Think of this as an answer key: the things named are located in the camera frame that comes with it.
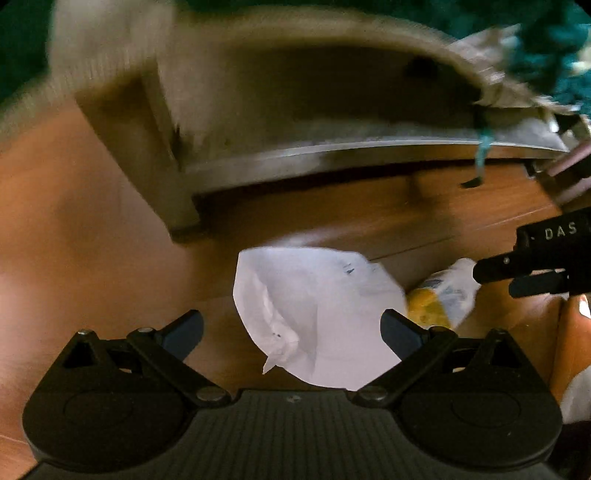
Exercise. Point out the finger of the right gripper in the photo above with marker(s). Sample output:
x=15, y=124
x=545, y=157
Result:
x=551, y=282
x=502, y=267

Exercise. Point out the teal cream zigzag quilt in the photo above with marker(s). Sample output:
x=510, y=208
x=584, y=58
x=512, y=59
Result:
x=516, y=53

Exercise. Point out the grey metal bed frame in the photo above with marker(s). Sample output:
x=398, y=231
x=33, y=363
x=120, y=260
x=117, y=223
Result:
x=214, y=118

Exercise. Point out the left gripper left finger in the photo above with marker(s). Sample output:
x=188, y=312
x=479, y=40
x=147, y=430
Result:
x=165, y=350

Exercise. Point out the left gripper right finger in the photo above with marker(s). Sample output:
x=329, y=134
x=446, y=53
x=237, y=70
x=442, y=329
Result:
x=419, y=350

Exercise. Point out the crumpled white paper bag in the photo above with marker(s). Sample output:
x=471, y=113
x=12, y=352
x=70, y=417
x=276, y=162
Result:
x=316, y=313

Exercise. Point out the white yellow plastic bottle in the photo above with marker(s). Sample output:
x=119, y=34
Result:
x=446, y=298

